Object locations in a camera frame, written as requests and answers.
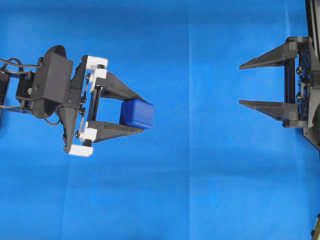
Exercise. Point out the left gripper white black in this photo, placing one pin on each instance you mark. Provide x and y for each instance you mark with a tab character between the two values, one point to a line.
90	82

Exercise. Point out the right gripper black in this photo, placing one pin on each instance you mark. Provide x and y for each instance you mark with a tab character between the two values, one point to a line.
302	83

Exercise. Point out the blue block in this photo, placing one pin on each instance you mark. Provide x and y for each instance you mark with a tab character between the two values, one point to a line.
137	113

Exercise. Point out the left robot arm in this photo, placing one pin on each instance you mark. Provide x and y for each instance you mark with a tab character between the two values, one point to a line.
16	80

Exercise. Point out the blue table cloth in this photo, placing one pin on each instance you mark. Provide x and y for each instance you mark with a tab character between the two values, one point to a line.
208	169

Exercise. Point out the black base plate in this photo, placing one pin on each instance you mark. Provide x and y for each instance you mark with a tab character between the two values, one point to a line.
312	134

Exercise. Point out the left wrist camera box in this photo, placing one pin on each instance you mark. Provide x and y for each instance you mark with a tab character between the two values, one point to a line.
54	92

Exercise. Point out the black aluminium frame rail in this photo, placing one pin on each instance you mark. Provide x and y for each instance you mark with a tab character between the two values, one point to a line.
313	23

